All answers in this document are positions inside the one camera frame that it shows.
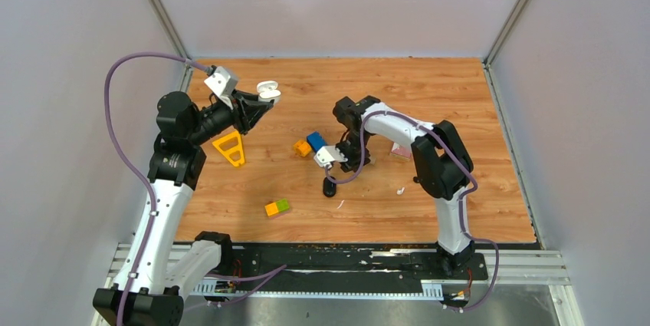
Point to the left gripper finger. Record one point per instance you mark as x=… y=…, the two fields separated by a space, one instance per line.
x=248 y=97
x=255 y=110

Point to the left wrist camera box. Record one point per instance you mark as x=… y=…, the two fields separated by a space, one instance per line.
x=222 y=83

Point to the blue toy brick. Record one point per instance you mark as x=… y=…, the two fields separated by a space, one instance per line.
x=316 y=141

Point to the pink card box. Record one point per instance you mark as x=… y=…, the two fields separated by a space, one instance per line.
x=403 y=153

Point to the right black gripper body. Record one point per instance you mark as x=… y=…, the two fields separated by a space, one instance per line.
x=352 y=149

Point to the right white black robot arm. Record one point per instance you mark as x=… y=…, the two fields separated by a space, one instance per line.
x=442 y=164

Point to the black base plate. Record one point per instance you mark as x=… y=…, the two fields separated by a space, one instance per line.
x=374 y=268

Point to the black oval case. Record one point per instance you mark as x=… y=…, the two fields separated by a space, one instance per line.
x=329 y=189

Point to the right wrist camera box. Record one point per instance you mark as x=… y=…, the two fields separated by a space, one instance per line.
x=326 y=156

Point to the orange triangular plastic piece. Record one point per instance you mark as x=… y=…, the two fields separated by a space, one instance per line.
x=230 y=146

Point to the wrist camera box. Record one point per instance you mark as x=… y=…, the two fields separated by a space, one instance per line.
x=326 y=156
x=222 y=83

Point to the orange green toy brick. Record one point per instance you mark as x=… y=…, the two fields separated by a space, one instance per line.
x=277 y=207

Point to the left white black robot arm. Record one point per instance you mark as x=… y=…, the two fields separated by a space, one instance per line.
x=146 y=290

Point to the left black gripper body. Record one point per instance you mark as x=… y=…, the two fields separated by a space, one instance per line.
x=238 y=106

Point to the yellow toy brick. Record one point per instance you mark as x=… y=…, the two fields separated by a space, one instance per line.
x=302 y=148

